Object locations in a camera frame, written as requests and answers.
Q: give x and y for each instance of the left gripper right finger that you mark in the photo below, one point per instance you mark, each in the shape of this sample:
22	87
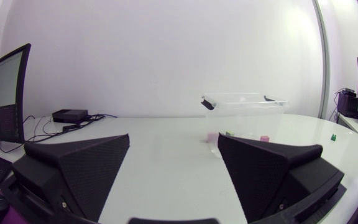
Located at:
259	177

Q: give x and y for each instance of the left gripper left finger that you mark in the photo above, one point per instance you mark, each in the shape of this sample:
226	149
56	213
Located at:
82	174

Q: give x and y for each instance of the clear plastic container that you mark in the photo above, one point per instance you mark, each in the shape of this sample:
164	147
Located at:
244	115

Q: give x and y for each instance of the pink toy brick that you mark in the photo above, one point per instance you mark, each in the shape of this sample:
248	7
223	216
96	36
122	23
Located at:
264	138
212	137

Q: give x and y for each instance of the light green toy brick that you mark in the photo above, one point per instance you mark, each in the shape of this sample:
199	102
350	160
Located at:
229	133

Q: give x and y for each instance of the black power brick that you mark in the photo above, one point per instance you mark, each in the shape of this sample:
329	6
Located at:
69	115

